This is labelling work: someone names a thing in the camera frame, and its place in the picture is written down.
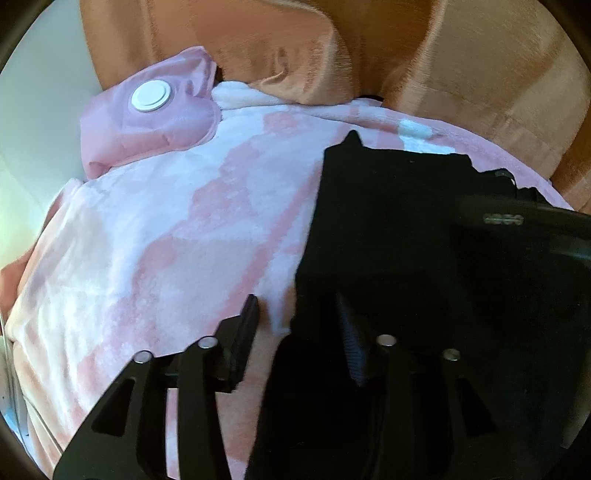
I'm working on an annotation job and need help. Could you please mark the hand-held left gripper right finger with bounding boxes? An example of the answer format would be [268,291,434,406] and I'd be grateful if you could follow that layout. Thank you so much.
[336,293,563,480]

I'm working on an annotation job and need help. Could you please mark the pink hot water bag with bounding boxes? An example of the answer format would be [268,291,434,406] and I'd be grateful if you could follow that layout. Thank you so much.
[79,45,223,182]

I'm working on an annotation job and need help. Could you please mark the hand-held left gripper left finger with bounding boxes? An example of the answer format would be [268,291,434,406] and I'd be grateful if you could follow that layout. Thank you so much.
[53,294,260,480]

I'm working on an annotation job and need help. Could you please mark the orange velvet pillow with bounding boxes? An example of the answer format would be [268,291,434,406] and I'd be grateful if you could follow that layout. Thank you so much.
[78,0,366,108]
[344,0,591,186]

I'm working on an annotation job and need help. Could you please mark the black garment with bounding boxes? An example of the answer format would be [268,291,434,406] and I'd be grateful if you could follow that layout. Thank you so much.
[249,130,587,480]

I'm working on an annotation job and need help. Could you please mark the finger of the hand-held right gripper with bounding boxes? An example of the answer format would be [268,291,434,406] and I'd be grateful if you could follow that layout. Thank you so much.
[478,167,546,205]

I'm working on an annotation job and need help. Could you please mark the pink and white fleece blanket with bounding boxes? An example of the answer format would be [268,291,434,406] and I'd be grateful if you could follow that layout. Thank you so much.
[0,80,575,480]

